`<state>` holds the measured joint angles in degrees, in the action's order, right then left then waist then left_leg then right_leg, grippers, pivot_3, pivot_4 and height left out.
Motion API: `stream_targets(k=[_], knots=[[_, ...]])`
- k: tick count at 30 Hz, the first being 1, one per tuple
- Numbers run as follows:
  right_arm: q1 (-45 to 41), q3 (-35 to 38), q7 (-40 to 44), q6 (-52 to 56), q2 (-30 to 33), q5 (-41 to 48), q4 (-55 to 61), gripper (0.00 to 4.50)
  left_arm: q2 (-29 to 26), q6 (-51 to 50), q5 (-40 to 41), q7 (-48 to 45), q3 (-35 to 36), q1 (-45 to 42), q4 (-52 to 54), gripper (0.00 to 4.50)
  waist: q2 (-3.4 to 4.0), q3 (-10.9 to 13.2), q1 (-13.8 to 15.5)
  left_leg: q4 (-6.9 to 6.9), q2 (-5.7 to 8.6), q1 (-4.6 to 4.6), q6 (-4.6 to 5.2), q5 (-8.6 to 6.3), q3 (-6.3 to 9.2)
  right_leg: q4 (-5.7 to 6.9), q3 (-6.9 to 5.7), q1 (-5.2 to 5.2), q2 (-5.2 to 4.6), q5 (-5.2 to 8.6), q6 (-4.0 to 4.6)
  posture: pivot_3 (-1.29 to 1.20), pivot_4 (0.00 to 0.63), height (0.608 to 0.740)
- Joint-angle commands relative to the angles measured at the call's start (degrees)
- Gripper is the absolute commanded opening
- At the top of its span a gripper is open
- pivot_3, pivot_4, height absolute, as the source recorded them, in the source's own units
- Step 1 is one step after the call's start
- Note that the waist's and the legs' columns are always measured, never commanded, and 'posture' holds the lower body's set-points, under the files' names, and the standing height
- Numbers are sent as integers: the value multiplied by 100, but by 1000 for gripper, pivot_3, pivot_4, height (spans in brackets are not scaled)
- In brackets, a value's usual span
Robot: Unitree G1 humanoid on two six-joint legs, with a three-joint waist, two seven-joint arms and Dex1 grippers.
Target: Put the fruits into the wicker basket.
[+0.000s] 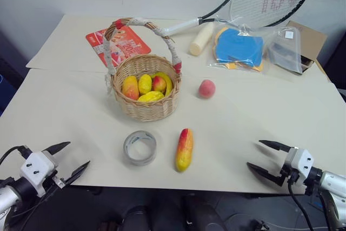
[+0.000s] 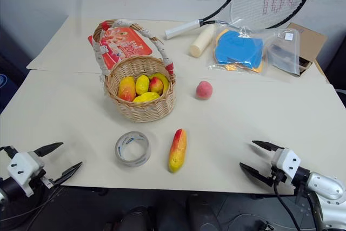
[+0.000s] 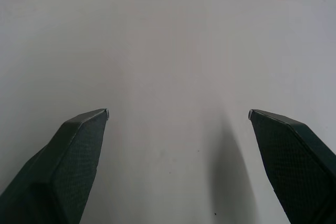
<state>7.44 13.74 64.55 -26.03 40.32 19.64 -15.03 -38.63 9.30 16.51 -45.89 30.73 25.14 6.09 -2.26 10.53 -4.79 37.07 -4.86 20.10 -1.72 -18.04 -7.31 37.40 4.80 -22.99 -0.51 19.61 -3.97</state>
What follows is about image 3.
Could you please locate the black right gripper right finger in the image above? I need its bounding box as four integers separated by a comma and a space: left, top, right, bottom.
248, 109, 336, 224

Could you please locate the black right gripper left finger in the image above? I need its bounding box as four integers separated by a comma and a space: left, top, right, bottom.
0, 108, 110, 224

